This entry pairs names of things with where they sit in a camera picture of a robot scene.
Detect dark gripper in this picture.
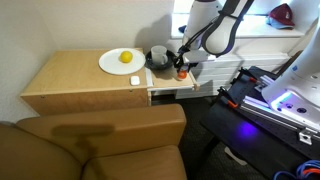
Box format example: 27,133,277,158
173,50,216,72

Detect small white red bottle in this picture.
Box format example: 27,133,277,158
177,69,187,80

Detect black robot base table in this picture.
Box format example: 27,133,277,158
200,66,320,180

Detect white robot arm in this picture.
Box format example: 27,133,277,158
174,0,320,129

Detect white window sill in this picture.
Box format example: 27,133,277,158
171,13,303,39

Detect light wooden drawer cabinet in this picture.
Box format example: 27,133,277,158
21,49,199,116

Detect black bowl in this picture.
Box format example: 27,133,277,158
145,51,176,70

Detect white ceramic mug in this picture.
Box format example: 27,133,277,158
151,45,168,65

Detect white radiator unit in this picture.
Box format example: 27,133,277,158
175,53,290,99

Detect dark blue cloth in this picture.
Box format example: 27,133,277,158
178,25,187,33

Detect small white case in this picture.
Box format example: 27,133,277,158
130,76,140,86

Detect yellow lemon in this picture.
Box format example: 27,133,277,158
120,51,133,63

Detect white round plate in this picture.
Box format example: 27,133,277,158
99,48,145,75

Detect brown leather armchair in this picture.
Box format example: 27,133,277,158
0,104,187,180

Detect maroon baseball cap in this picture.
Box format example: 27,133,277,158
266,3,295,29

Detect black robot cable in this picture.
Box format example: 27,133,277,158
178,9,246,56

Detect aluminium extrusion rail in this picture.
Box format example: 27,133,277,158
240,96,320,145

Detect blue coiled cable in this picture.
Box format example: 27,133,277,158
272,159,320,180

